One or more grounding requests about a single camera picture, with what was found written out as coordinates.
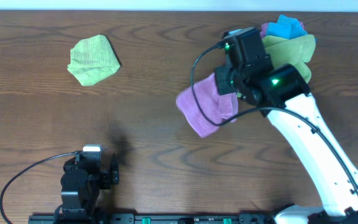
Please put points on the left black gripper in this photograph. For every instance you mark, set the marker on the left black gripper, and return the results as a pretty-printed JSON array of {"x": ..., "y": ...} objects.
[{"x": 110, "y": 177}]

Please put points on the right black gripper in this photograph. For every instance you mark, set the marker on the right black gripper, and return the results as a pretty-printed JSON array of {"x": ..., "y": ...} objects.
[{"x": 220, "y": 72}]

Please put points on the purple microfiber cloth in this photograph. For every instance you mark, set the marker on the purple microfiber cloth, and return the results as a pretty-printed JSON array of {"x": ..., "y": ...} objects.
[{"x": 203, "y": 107}]

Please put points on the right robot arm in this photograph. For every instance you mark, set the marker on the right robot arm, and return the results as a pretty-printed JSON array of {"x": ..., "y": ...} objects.
[{"x": 284, "y": 98}]

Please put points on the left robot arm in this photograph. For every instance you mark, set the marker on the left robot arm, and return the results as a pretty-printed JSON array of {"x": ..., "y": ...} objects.
[{"x": 81, "y": 182}]

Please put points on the olive green cloth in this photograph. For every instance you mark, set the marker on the olive green cloth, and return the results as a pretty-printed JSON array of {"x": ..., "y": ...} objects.
[{"x": 297, "y": 52}]

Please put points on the blue cloth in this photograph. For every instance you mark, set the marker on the blue cloth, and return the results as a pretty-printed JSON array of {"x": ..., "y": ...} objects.
[{"x": 286, "y": 27}]

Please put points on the folded light green cloth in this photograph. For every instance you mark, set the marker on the folded light green cloth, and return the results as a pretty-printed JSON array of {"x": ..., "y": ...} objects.
[{"x": 92, "y": 60}]

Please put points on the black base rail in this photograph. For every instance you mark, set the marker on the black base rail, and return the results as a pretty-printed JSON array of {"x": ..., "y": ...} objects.
[{"x": 128, "y": 218}]

